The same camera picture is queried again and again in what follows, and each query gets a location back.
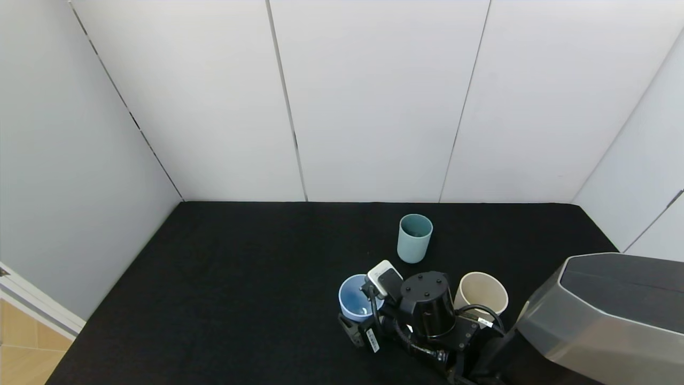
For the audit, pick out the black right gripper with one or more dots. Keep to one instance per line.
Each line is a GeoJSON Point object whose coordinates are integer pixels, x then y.
{"type": "Point", "coordinates": [368, 338]}

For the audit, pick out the blue plastic cup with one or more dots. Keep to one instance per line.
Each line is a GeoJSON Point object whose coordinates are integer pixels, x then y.
{"type": "Point", "coordinates": [352, 299]}

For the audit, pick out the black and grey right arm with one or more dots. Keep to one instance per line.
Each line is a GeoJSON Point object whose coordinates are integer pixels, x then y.
{"type": "Point", "coordinates": [614, 321]}

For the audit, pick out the teal plastic cup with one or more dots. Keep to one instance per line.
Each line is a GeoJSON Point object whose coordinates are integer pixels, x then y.
{"type": "Point", "coordinates": [412, 246]}

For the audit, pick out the cream plastic cup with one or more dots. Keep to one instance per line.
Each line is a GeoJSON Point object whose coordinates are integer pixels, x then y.
{"type": "Point", "coordinates": [483, 291]}

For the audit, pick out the white floor trim strip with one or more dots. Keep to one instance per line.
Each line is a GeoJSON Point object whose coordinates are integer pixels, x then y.
{"type": "Point", "coordinates": [37, 305]}

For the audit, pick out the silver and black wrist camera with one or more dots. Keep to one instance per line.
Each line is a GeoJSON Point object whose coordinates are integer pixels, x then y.
{"type": "Point", "coordinates": [382, 275]}

